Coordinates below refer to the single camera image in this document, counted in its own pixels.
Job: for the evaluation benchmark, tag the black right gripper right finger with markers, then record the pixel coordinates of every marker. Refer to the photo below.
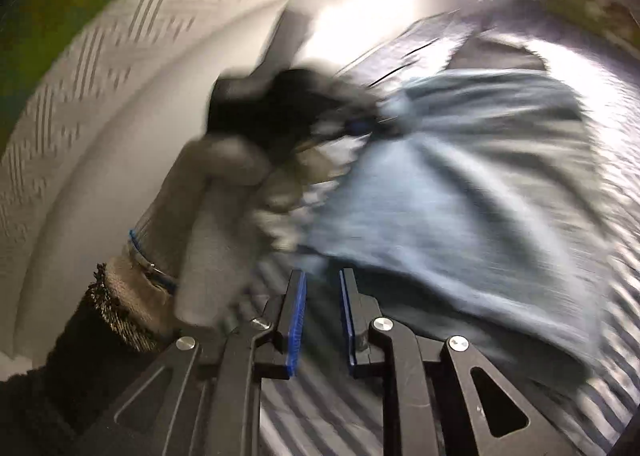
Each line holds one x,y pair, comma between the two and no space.
358,310

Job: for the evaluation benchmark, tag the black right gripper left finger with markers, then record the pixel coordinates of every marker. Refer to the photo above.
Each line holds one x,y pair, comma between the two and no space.
277,352

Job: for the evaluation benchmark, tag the light blue knit sweater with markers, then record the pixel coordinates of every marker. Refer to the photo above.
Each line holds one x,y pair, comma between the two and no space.
480,218

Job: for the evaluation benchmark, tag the dark sleeve left forearm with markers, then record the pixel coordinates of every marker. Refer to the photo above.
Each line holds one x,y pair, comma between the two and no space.
120,325

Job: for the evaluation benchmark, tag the grey gloved left hand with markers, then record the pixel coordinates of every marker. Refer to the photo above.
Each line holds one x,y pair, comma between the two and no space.
222,205

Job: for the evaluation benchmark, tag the blue striped bed quilt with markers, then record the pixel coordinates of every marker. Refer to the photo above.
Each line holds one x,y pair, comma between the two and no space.
324,412

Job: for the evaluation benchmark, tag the black folded garment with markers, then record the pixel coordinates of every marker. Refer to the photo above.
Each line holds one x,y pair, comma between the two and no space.
478,53

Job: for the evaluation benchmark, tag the green patterned folded blanket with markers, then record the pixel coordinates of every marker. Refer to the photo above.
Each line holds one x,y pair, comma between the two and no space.
609,19

